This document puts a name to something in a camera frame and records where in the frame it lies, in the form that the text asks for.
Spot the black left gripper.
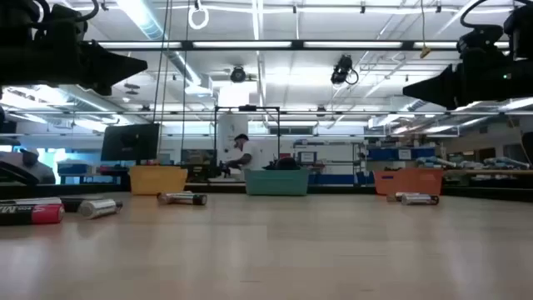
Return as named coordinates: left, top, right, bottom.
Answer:
left=28, top=40, right=148, bottom=97

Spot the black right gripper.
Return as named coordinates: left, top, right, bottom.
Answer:
left=402, top=49, right=533, bottom=111

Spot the black monitor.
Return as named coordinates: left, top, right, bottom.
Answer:
left=100, top=122, right=161, bottom=163

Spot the blue storage shelf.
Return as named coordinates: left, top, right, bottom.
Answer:
left=368, top=146, right=436, bottom=162

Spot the orange plastic bin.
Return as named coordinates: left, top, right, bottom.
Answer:
left=373, top=168, right=445, bottom=196

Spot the yellow plastic bin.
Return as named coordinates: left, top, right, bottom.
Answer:
left=128, top=165, right=188, bottom=196

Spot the person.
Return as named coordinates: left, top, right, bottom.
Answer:
left=224, top=132, right=264, bottom=172
left=12, top=147, right=57, bottom=185

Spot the black overhead light bar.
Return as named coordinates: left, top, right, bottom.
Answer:
left=89, top=39, right=511, bottom=52

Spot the black and red battery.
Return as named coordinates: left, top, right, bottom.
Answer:
left=0, top=202, right=66, bottom=227

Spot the black background robot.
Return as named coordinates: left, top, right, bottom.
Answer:
left=264, top=156, right=309, bottom=171

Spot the teal plastic bin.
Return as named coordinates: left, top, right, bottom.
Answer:
left=244, top=168, right=310, bottom=197

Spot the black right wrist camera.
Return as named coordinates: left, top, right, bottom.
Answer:
left=456, top=23, right=506, bottom=54

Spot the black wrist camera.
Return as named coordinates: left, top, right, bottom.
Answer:
left=41, top=2, right=89, bottom=43
left=456, top=23, right=506, bottom=54

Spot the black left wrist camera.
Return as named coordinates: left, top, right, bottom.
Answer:
left=41, top=2, right=89, bottom=43

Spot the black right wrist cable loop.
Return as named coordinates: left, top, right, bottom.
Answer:
left=459, top=0, right=491, bottom=29

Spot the white cable loop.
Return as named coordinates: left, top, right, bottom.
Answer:
left=187, top=2, right=210, bottom=31

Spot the black camera with cable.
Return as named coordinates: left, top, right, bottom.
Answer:
left=331, top=53, right=360, bottom=87

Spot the black ceiling camera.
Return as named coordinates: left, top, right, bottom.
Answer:
left=229, top=65, right=247, bottom=83

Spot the black aluminium table frame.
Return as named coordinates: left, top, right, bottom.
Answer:
left=0, top=182, right=533, bottom=199

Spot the black metal gantry frame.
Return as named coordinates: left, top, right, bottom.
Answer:
left=213, top=104, right=281, bottom=178

